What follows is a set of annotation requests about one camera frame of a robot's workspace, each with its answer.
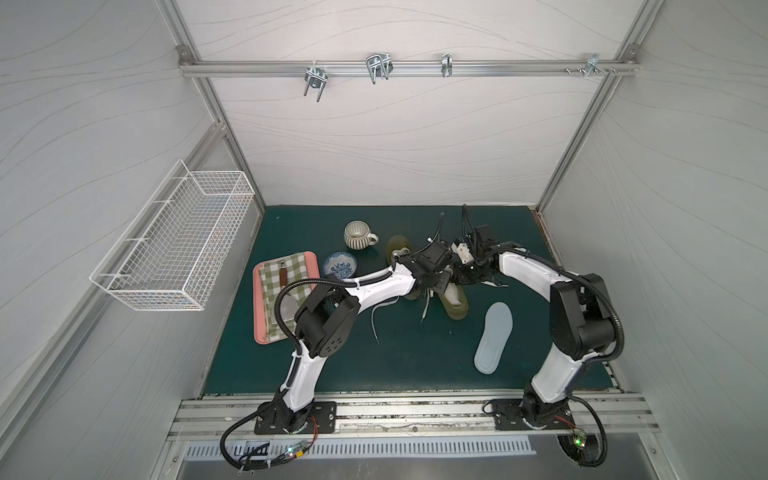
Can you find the white slotted cable duct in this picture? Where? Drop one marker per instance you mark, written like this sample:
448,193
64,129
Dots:
374,447

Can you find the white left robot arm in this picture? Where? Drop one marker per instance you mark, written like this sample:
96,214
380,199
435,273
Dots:
324,321

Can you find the metal u-bolt clamp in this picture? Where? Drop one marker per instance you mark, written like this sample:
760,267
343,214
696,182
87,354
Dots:
316,78
379,66

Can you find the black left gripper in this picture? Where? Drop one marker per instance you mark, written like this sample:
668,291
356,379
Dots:
442,280

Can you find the aluminium top rail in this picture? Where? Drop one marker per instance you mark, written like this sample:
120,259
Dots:
430,68

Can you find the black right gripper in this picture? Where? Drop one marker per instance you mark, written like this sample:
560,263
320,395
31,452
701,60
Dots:
470,273

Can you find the metal bracket with screws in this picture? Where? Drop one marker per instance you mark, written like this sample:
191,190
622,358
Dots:
592,67

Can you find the pink plastic tray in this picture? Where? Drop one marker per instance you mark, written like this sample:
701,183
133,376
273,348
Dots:
259,300

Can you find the striped ceramic mug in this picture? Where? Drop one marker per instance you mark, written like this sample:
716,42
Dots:
358,235

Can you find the wooden handled utensil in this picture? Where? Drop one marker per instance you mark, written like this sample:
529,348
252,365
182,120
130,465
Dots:
283,275

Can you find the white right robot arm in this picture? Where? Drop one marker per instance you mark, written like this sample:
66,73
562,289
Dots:
584,326

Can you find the metal U-bolt clamp left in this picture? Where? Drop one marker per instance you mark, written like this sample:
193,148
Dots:
316,78

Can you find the metal U-bolt clamp middle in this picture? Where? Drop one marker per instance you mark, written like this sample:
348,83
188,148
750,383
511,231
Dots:
379,66

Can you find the green canvas shoe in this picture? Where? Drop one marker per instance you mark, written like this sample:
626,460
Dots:
454,301
397,246

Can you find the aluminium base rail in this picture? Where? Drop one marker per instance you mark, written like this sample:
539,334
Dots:
404,414

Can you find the blue floral ceramic bowl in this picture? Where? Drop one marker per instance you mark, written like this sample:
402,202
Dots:
341,265

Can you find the white wire basket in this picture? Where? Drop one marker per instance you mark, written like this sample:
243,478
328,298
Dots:
172,252

